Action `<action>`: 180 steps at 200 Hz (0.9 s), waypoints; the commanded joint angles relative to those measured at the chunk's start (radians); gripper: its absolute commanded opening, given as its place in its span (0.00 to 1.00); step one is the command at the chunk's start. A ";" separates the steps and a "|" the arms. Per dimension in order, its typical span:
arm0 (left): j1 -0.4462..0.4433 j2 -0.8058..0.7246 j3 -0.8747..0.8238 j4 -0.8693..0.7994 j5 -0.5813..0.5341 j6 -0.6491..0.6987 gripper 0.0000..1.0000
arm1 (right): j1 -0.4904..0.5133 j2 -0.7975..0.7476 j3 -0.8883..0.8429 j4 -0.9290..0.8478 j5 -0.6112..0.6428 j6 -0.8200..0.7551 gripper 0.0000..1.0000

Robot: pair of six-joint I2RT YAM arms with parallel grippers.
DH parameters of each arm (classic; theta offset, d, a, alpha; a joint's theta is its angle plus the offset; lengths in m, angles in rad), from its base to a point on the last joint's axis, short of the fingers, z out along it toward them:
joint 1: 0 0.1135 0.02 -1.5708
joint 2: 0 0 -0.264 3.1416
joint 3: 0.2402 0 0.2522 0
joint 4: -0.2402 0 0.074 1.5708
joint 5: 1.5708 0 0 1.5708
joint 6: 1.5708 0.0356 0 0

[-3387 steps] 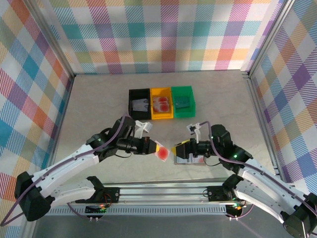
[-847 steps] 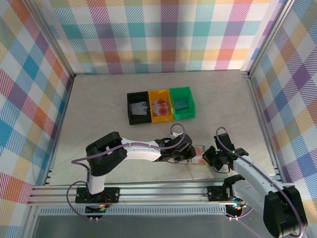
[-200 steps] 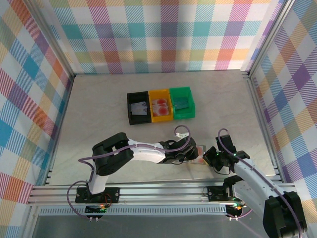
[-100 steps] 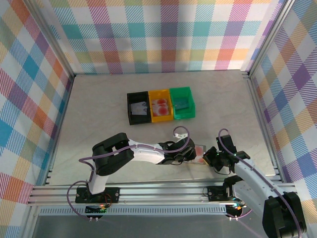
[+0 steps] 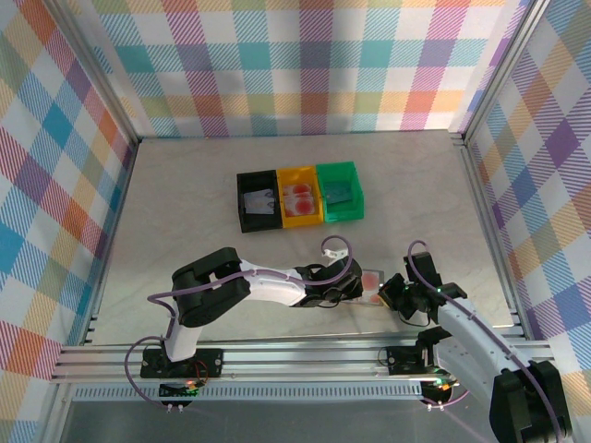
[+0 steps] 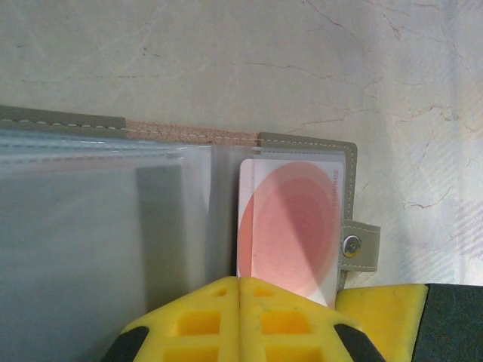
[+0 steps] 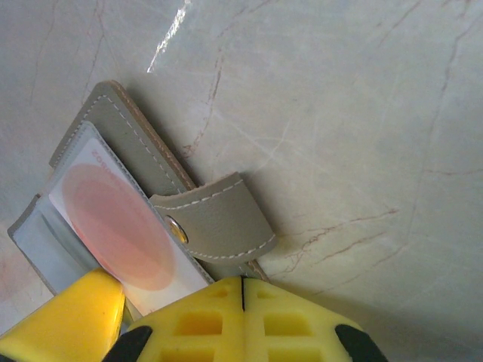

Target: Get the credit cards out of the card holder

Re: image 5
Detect grey card holder clear sleeves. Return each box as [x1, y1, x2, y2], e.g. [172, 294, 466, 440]
[340, 268, 388, 309]

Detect clear plastic packet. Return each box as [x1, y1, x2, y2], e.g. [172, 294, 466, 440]
[283, 198, 319, 216]

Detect yellow plastic bin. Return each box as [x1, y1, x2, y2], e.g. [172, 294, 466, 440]
[275, 165, 324, 230]

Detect green plastic bin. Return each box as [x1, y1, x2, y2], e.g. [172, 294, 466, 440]
[315, 160, 366, 223]

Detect black plastic bin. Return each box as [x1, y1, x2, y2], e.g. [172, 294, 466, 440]
[235, 169, 283, 234]

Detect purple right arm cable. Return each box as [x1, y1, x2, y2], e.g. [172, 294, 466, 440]
[404, 239, 570, 443]

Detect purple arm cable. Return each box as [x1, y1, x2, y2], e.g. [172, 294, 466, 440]
[404, 239, 570, 443]
[124, 234, 356, 413]

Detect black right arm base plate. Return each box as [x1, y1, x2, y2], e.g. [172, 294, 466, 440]
[384, 343, 473, 377]

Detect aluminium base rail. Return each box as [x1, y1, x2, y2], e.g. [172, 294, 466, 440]
[49, 335, 561, 385]

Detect aluminium side rail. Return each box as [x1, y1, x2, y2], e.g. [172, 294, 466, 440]
[454, 132, 530, 341]
[80, 138, 139, 346]

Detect perforated metal cable duct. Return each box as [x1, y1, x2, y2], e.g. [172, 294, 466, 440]
[68, 385, 428, 402]

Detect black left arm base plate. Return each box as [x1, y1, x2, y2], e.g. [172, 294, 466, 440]
[139, 347, 226, 380]

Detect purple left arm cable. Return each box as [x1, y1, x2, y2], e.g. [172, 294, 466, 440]
[124, 234, 356, 413]

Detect aluminium frame post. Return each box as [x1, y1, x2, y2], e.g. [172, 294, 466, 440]
[54, 0, 139, 145]
[454, 0, 554, 147]

